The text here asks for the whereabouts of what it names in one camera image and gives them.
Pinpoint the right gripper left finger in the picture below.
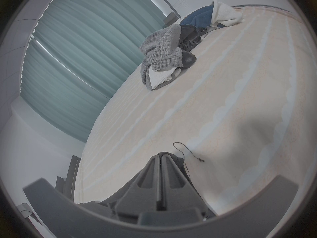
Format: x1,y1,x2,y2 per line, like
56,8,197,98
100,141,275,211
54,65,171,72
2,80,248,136
115,155,161,217

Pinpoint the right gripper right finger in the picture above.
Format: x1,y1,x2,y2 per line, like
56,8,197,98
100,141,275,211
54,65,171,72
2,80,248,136
161,154,208,216

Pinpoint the black T-shirt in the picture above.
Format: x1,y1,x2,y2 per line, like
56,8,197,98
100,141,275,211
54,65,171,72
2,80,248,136
74,142,217,220

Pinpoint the bed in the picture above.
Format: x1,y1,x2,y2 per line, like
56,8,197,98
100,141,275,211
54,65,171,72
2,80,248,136
74,0,316,218

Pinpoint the pile of clothes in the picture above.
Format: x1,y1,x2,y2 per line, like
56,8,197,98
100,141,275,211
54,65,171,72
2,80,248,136
139,0,246,91

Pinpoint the black chest of drawers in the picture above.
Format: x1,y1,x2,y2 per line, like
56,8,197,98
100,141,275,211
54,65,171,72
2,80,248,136
56,155,82,201

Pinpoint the blue-green curtain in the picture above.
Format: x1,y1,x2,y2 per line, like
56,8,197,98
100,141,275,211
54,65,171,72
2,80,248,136
20,37,109,143
32,0,171,99

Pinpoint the grey bedside table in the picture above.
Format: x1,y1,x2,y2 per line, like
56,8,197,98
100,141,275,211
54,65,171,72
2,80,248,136
163,13,179,26

